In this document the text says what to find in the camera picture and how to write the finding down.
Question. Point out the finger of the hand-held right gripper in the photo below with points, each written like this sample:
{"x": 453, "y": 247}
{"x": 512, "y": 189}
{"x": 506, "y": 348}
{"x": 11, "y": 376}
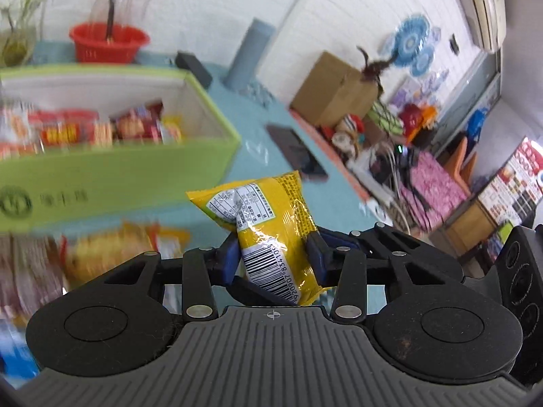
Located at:
{"x": 335, "y": 238}

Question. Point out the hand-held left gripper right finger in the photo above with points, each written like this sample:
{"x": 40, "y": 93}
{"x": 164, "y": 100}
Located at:
{"x": 316, "y": 258}

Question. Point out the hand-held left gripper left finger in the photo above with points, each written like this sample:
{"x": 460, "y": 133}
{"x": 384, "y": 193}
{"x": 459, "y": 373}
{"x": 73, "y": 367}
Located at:
{"x": 229, "y": 260}

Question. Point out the yellow snack packet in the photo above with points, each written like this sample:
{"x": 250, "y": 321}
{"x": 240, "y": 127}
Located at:
{"x": 263, "y": 216}

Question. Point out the green cardboard box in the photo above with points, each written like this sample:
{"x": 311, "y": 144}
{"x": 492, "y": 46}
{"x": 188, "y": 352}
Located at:
{"x": 127, "y": 186}

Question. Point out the pile of assorted snack packets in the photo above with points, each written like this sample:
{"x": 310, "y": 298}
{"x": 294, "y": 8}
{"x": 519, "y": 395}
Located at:
{"x": 38, "y": 263}

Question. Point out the heap of mixed snack packs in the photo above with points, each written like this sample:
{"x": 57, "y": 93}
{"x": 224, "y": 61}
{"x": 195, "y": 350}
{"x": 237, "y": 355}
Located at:
{"x": 63, "y": 133}

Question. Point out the white power strip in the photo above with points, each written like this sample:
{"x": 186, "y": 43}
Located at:
{"x": 369, "y": 180}

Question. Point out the wooden cabinet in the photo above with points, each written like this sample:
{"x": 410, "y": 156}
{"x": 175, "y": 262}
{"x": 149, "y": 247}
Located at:
{"x": 466, "y": 224}

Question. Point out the smartphone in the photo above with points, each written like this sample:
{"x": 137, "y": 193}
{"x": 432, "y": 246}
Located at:
{"x": 297, "y": 150}

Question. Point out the stuffed toy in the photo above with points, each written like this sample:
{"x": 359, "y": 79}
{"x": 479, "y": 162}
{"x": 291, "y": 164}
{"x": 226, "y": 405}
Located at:
{"x": 345, "y": 135}

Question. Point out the pink floral cloth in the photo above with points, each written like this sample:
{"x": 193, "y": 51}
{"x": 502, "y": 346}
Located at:
{"x": 437, "y": 186}

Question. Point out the teal printed tablecloth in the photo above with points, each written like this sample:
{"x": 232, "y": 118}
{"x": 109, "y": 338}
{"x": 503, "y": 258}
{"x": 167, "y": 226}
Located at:
{"x": 254, "y": 135}

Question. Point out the orange plastic chair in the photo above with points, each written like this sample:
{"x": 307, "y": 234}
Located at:
{"x": 458, "y": 159}

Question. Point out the brown cardboard box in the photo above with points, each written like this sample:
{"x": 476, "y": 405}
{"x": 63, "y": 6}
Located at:
{"x": 331, "y": 89}

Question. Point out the cluster of small metal clips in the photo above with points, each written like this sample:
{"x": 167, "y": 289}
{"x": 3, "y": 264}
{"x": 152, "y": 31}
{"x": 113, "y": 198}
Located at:
{"x": 258, "y": 95}

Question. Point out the dark purple plant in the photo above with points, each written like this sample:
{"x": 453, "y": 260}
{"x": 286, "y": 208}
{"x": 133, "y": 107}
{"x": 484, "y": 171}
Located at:
{"x": 375, "y": 70}

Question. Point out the small black box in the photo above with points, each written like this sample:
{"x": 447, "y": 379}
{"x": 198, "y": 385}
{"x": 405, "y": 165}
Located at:
{"x": 195, "y": 68}

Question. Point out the small blue paper fan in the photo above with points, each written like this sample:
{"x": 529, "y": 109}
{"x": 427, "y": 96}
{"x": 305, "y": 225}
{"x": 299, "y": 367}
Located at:
{"x": 423, "y": 61}

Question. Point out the grey cylindrical bottle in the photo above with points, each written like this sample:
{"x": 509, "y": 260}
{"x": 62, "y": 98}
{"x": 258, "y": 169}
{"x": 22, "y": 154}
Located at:
{"x": 248, "y": 55}

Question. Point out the large blue paper fan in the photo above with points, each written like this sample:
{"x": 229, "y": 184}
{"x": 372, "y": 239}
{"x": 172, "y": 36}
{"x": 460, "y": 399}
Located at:
{"x": 410, "y": 40}

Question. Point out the red plastic basket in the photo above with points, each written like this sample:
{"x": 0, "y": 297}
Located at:
{"x": 106, "y": 46}

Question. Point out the white air conditioner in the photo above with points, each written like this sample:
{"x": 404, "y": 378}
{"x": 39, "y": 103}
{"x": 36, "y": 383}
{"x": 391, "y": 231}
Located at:
{"x": 483, "y": 8}

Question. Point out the black straw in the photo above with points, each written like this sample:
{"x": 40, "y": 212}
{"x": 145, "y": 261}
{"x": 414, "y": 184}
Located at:
{"x": 112, "y": 8}

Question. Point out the green plant in glass vase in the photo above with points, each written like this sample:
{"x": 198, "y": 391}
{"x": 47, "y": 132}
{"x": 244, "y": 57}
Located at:
{"x": 17, "y": 46}

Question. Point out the colourful wall poster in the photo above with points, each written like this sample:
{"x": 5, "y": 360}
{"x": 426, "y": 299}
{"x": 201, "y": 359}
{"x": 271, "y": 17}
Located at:
{"x": 517, "y": 182}

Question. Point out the black wall hook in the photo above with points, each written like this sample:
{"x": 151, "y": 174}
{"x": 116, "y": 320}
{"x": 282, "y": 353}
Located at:
{"x": 454, "y": 44}

